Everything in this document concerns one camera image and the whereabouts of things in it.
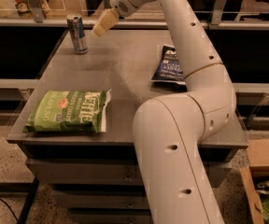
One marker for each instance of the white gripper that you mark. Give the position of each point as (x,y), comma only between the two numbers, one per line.
(120,2)

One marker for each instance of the redbull can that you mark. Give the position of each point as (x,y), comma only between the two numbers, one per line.
(76,30)

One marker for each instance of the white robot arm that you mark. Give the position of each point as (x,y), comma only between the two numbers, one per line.
(168,129)

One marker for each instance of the blue salt vinegar chip bag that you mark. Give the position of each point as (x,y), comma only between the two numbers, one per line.
(168,69)

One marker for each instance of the green jalapeno chip bag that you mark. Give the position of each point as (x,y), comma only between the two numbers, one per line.
(69,111)

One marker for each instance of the grey drawer cabinet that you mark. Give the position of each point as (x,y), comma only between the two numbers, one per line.
(96,176)

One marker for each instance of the cardboard box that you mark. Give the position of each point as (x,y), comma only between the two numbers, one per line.
(257,171)

